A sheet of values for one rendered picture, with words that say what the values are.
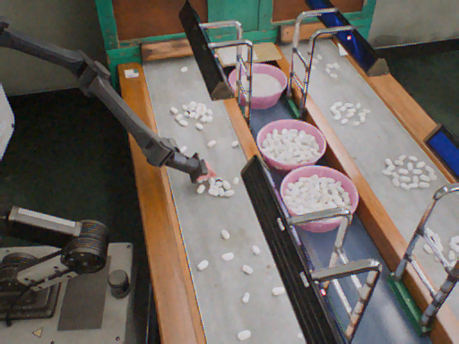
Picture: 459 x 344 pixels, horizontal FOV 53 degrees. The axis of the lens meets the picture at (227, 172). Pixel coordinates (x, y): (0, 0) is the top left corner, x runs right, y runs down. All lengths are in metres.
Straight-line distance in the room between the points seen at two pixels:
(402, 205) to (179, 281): 0.81
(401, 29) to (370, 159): 2.18
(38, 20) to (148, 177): 1.75
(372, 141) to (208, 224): 0.77
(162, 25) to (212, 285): 1.29
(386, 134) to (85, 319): 1.34
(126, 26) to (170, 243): 1.13
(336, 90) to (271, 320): 1.17
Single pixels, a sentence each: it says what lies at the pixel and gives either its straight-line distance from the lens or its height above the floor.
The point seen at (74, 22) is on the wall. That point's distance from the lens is 3.17.
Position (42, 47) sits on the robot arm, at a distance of 1.62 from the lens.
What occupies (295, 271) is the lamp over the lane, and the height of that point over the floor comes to 1.09.
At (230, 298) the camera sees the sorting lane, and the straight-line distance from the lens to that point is 1.38.
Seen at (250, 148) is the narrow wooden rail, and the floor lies 0.76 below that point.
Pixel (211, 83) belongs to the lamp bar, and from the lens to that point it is 1.54.
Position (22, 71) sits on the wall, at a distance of 3.37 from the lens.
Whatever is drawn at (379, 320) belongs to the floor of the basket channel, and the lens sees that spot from 1.49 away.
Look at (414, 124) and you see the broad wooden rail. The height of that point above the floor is 0.76.
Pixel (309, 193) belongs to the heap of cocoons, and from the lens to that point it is 1.65.
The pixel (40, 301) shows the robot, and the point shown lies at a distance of 1.74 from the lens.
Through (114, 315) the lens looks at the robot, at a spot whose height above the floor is 0.47.
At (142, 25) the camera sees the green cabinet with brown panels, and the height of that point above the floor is 0.93.
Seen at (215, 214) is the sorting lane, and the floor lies 0.74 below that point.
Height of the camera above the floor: 1.94
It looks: 45 degrees down
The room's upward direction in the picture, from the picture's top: straight up
